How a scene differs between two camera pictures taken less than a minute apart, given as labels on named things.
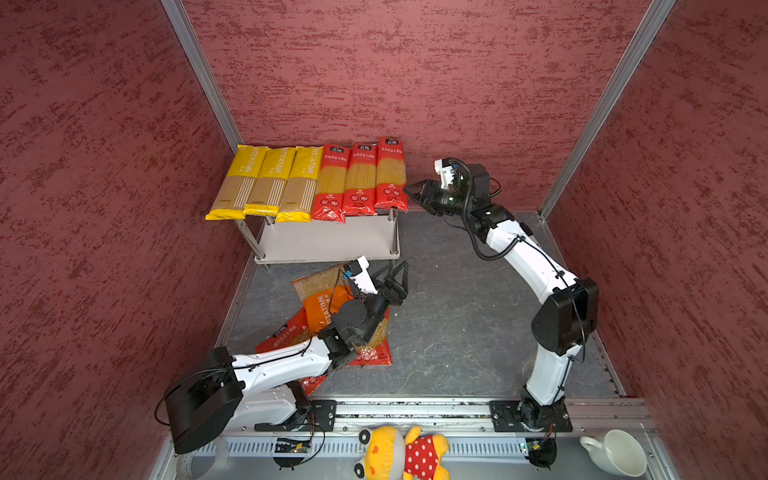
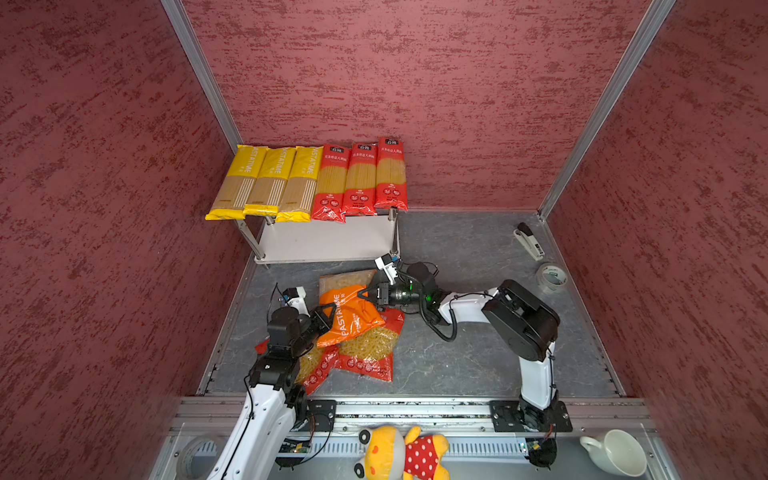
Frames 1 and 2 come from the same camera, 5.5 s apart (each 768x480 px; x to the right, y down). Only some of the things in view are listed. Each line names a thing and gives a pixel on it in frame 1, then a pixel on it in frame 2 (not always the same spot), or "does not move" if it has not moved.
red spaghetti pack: (391, 174) does not move
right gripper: (432, 204) -> (389, 293)
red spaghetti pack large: (331, 182) does not move
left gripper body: (376, 306) -> (310, 329)
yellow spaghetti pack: (298, 198) does not move
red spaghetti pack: (361, 180) does not move
